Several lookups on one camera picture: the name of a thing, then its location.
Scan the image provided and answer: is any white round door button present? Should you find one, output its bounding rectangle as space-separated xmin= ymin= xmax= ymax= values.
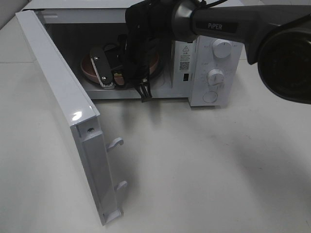
xmin=203 ymin=91 xmax=218 ymax=103

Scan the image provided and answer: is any white microwave knob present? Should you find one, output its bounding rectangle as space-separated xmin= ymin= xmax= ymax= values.
xmin=212 ymin=39 xmax=232 ymax=58
xmin=207 ymin=69 xmax=225 ymax=85

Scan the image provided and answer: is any white microwave door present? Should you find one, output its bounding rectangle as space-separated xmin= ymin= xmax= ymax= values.
xmin=16 ymin=10 xmax=127 ymax=225

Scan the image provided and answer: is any white microwave oven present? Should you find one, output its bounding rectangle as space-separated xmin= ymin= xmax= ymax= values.
xmin=21 ymin=0 xmax=242 ymax=106

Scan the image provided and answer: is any glass microwave turntable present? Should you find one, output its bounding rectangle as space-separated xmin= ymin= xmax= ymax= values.
xmin=84 ymin=62 xmax=164 ymax=88

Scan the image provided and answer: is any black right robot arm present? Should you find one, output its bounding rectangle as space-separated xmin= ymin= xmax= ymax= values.
xmin=119 ymin=0 xmax=311 ymax=104

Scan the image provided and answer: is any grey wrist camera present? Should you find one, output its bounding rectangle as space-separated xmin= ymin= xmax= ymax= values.
xmin=89 ymin=47 xmax=115 ymax=90

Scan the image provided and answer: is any white warning label sticker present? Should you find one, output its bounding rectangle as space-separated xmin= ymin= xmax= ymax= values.
xmin=178 ymin=43 xmax=192 ymax=72

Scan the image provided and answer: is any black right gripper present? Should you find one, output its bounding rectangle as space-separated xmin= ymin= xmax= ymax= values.
xmin=104 ymin=2 xmax=174 ymax=102

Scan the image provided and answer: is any pink round plate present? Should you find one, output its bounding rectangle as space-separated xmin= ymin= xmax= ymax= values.
xmin=80 ymin=52 xmax=161 ymax=84

